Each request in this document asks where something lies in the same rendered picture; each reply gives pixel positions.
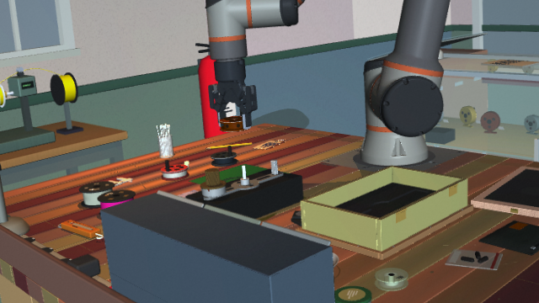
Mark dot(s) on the dark grey box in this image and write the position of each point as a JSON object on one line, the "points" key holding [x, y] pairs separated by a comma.
{"points": [[441, 135]]}

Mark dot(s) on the small black box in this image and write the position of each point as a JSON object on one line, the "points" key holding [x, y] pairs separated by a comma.
{"points": [[84, 265]]}

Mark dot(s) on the clear spool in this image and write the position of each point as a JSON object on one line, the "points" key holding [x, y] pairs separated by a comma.
{"points": [[391, 280]]}

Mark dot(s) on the orange hand tool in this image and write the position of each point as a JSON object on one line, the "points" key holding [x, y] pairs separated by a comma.
{"points": [[80, 228]]}

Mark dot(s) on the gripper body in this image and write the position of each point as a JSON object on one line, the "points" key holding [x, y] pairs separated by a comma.
{"points": [[230, 71]]}

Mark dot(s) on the grey lamp stand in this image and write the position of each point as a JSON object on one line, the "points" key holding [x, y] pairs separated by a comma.
{"points": [[12, 223]]}

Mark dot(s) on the green mat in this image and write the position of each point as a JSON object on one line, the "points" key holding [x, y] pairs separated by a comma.
{"points": [[229, 174]]}

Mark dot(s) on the black stand block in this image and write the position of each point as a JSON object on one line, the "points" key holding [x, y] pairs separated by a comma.
{"points": [[269, 198]]}

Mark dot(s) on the yellow line spool on stand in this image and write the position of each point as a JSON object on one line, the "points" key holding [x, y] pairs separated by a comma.
{"points": [[64, 88]]}

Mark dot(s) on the olive case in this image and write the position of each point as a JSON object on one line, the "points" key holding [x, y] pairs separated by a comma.
{"points": [[337, 219]]}

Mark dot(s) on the blue-grey reel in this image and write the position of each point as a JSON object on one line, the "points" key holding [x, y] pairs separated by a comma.
{"points": [[532, 124]]}

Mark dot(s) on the yellow pencil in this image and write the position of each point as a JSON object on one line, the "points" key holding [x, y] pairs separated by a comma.
{"points": [[229, 145]]}

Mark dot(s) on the white framed window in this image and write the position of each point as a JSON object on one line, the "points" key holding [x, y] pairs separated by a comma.
{"points": [[509, 12], [33, 25]]}

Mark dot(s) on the white spindle pin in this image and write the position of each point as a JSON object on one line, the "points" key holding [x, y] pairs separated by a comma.
{"points": [[243, 172]]}

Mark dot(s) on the grey spool with black flanges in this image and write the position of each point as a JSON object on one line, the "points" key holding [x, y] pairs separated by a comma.
{"points": [[94, 193]]}

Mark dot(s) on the brown knob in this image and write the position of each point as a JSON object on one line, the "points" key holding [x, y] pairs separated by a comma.
{"points": [[215, 177]]}

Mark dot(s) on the magenta spool with black flange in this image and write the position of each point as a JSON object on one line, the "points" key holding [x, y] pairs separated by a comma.
{"points": [[115, 198]]}

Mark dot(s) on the grey reel frame plate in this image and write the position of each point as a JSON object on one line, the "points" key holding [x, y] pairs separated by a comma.
{"points": [[252, 184]]}

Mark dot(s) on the grey-green line winder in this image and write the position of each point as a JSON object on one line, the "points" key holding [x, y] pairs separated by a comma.
{"points": [[23, 134]]}

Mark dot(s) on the red fire extinguisher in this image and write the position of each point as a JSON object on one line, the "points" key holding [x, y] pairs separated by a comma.
{"points": [[206, 105]]}

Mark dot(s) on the black block with grey disc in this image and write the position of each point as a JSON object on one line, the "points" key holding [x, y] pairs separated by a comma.
{"points": [[296, 217]]}

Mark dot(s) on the small tan scrap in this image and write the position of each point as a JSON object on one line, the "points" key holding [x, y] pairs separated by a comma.
{"points": [[121, 181]]}

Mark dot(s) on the black flat pouch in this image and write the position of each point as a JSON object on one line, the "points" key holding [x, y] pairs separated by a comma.
{"points": [[511, 240]]}

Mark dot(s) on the yellow reel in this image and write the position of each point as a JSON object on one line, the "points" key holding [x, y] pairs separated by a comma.
{"points": [[467, 115]]}

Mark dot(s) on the brown spool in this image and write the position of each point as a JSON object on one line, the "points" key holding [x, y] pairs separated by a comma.
{"points": [[231, 124]]}

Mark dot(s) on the glass of white sticks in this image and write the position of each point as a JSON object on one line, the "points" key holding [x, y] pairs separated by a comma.
{"points": [[165, 143]]}

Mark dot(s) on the light grey switch post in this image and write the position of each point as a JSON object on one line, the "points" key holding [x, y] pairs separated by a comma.
{"points": [[274, 167]]}

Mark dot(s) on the green round tin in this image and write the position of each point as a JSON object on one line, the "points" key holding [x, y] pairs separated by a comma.
{"points": [[353, 295]]}

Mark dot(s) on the wooden side table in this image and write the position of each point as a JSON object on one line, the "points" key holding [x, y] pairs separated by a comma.
{"points": [[76, 141]]}

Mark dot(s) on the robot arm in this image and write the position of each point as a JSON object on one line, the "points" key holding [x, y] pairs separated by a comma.
{"points": [[404, 97]]}

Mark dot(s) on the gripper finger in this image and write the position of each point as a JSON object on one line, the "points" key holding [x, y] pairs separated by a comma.
{"points": [[215, 99], [248, 105]]}

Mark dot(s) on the brown fishing fly cluster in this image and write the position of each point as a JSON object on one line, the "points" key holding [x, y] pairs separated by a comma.
{"points": [[269, 145]]}

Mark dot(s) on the glass display cabinet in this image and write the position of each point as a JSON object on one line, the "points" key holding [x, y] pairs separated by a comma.
{"points": [[497, 143]]}

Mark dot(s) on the pink framed black tray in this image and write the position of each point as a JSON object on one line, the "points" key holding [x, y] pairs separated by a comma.
{"points": [[513, 193]]}

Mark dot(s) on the large blue-grey box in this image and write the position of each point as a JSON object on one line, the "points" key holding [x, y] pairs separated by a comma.
{"points": [[189, 261]]}

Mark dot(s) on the tan tray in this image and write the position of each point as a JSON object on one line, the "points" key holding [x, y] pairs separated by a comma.
{"points": [[509, 64]]}

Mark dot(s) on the brown reel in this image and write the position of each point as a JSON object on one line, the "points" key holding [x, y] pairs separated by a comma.
{"points": [[490, 122]]}

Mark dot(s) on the red spool with white rim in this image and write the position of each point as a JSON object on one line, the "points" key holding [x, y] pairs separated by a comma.
{"points": [[174, 171]]}

